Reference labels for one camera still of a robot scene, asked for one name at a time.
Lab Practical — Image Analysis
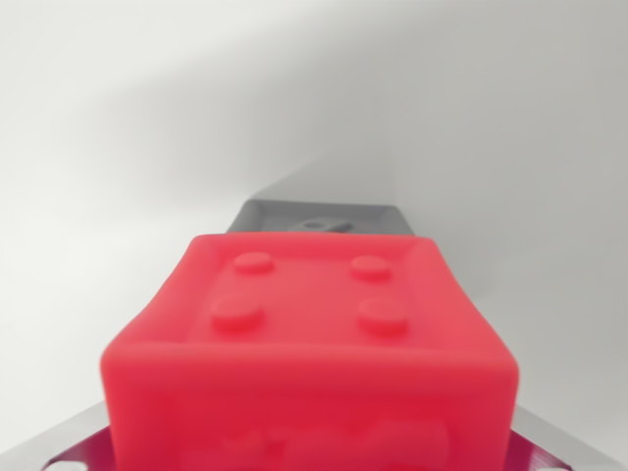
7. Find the black-padded silver gripper right finger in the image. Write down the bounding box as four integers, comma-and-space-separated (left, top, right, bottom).
504, 405, 620, 471

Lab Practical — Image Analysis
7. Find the black-padded silver gripper left finger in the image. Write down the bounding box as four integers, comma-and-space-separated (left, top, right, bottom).
0, 401, 117, 471

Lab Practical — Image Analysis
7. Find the red studded cube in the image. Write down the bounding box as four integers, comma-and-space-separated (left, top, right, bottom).
99, 233, 520, 471

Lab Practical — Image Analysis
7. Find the grey studded cube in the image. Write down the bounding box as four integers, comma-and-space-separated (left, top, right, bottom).
226, 198, 424, 238

